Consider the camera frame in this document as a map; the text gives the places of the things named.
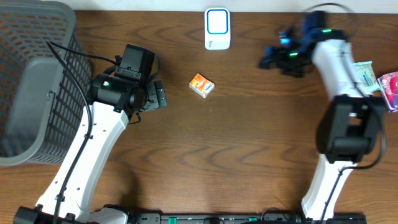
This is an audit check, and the blue Oreo cookie pack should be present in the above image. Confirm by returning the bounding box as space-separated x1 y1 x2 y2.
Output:
262 26 296 63

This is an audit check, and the small orange snack box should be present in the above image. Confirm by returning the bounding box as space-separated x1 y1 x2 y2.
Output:
189 73 215 98

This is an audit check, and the mint green snack packet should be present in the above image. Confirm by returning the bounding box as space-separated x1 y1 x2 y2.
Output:
353 61 381 95

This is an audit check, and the purple snack box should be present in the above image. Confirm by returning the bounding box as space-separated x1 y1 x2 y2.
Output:
377 72 397 113

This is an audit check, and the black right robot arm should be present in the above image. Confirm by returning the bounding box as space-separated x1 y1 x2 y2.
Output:
259 28 386 223

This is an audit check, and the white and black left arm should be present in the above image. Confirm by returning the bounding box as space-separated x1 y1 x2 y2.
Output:
13 74 167 223

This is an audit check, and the grey plastic mesh basket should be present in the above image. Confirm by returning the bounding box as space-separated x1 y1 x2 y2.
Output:
1 1 92 166

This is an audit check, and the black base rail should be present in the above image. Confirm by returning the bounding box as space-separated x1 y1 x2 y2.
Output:
133 212 368 224

